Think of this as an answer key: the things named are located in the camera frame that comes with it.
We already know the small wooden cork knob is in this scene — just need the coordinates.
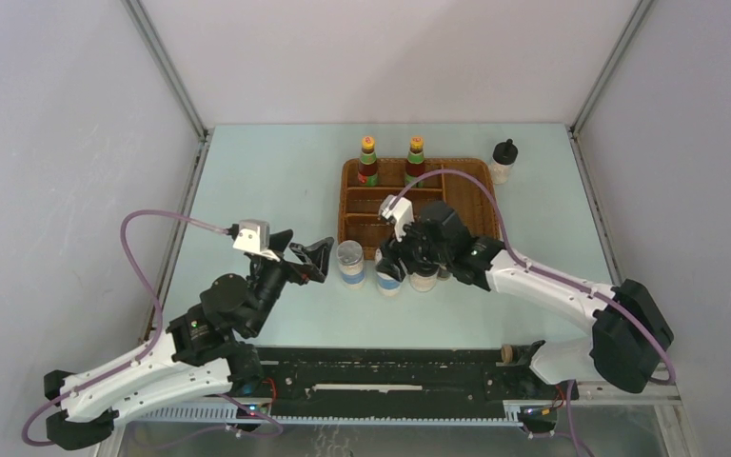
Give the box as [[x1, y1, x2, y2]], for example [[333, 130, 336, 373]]
[[501, 344, 515, 365]]

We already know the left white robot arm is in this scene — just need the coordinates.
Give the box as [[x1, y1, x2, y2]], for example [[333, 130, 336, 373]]
[[44, 225, 334, 450]]

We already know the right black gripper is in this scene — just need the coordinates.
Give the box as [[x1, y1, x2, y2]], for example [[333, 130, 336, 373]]
[[376, 215, 450, 284]]

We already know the silver-lid salt jar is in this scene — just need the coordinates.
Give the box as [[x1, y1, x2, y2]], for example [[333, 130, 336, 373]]
[[374, 248, 402, 297], [336, 240, 366, 289]]

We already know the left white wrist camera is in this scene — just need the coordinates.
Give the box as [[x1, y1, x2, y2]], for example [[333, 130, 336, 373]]
[[233, 219, 276, 259]]

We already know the small black pepper jar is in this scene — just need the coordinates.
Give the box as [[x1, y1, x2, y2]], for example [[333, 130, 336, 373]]
[[437, 268, 451, 281]]

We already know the brown wicker divided basket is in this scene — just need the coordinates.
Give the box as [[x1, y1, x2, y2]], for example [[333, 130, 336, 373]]
[[337, 158, 502, 260]]

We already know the black-top clear shaker bottle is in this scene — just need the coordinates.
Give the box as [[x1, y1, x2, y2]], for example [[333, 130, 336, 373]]
[[489, 138, 519, 185]]

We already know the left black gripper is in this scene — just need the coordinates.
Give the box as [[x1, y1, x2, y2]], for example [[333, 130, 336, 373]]
[[248, 229, 335, 335]]

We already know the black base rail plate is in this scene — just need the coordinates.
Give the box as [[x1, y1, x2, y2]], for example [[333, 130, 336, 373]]
[[230, 346, 579, 421]]

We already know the yellow-cap sauce bottle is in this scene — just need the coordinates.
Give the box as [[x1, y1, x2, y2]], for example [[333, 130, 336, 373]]
[[357, 136, 379, 187], [405, 136, 425, 185]]

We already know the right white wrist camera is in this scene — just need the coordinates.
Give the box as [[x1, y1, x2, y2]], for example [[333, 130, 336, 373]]
[[378, 194, 414, 242]]

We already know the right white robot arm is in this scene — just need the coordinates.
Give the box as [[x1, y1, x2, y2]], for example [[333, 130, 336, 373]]
[[377, 195, 674, 398]]

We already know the black-lid white spice jar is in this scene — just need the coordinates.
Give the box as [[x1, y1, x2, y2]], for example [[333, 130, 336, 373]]
[[409, 265, 439, 292]]

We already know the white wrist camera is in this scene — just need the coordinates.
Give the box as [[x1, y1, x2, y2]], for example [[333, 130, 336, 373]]
[[378, 194, 414, 242], [233, 219, 276, 259]]

